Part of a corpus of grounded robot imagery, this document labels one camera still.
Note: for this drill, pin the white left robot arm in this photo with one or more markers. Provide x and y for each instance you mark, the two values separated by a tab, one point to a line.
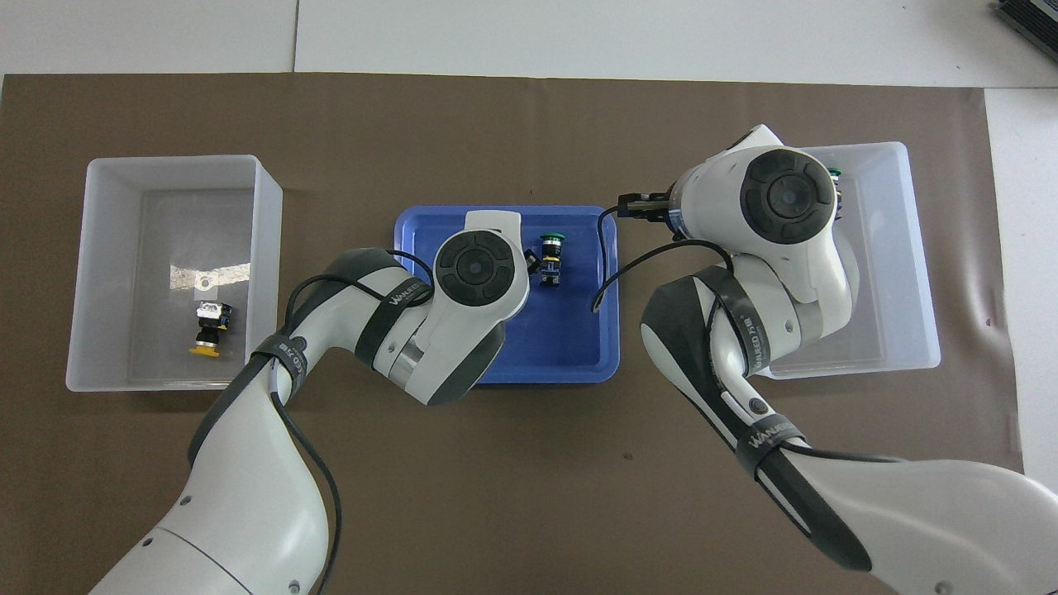
248	496

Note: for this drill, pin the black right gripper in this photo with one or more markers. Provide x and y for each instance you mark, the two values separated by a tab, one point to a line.
664	216

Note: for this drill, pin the yellow push button switch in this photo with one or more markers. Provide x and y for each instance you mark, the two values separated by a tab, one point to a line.
208	330

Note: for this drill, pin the green push button switch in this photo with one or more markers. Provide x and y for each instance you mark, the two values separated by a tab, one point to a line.
836	172
552	264

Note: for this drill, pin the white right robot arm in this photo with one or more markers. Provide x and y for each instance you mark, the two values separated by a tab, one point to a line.
719	173

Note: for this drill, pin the dark ribbed device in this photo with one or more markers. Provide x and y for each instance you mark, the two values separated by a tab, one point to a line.
1033	21

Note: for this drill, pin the brown paper mat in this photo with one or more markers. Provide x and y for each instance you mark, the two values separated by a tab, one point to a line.
529	496

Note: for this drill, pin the translucent white plastic box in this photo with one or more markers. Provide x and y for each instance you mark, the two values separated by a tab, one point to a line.
901	289
107	248

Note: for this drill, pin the white label sticker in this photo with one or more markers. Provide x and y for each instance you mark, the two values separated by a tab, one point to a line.
204	287

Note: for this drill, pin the blue plastic tray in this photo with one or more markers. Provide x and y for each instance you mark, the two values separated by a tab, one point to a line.
579	347

